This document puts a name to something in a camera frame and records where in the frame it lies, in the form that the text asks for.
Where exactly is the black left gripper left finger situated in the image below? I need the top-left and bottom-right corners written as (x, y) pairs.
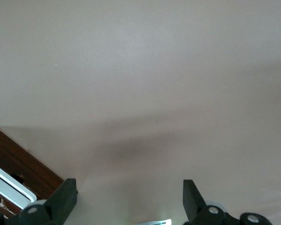
top-left (0, 178), bottom-right (79, 225)

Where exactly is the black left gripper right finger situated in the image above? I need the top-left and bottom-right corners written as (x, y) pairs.
top-left (183, 179), bottom-right (272, 225)

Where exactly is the white paper label green stripe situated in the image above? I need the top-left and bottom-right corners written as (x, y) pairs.
top-left (138, 218), bottom-right (173, 225)

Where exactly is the dark wooden board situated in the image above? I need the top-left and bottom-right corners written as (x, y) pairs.
top-left (0, 126), bottom-right (65, 220)

